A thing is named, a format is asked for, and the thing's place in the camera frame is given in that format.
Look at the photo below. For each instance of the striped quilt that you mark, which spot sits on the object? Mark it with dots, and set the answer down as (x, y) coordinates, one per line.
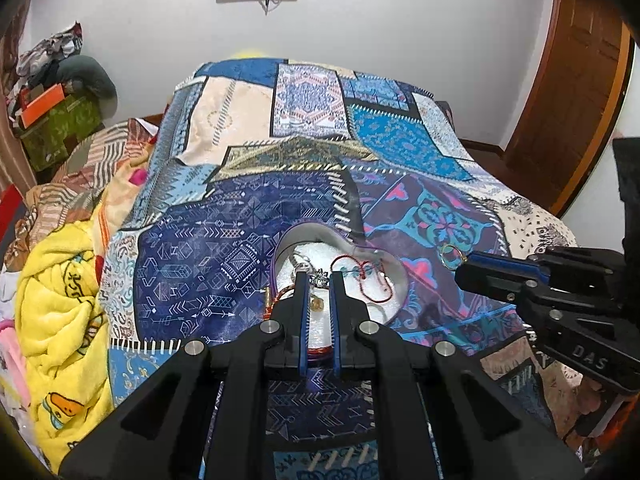
(100, 150)

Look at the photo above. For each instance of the green patterned box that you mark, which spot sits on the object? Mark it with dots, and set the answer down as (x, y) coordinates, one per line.
(60, 130)

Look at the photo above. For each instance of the yellow fleece blanket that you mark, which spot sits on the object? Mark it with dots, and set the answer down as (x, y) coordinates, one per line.
(60, 310)

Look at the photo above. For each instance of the patchwork blanket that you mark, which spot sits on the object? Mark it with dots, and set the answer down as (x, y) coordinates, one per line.
(225, 240)

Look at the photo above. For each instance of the red object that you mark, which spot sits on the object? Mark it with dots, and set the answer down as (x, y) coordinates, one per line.
(10, 205)

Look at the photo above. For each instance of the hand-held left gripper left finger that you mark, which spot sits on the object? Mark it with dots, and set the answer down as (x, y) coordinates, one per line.
(301, 320)

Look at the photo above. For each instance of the heart-shaped tin box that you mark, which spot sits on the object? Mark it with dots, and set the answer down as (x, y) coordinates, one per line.
(312, 232)

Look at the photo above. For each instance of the pile of clothes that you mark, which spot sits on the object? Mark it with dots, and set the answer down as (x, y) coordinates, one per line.
(50, 47)

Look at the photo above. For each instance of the wooden door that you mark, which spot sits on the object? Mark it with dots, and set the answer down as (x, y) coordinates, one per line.
(575, 85)

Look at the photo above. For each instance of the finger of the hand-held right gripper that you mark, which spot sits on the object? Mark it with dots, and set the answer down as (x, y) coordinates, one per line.
(500, 261)
(485, 280)

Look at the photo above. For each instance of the grey neck pillow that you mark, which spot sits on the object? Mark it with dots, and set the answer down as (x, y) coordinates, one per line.
(90, 72)

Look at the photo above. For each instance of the yellow round object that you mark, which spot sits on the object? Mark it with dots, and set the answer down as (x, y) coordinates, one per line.
(247, 54)

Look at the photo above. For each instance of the orange box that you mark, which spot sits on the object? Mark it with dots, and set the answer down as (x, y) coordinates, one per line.
(42, 105)

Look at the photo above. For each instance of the pink cloth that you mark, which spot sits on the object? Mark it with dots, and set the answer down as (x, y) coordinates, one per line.
(12, 360)

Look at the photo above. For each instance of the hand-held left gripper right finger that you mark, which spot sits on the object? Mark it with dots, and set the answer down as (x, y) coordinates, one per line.
(336, 320)

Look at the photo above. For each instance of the striped brown curtain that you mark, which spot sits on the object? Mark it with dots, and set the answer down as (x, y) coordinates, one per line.
(10, 85)

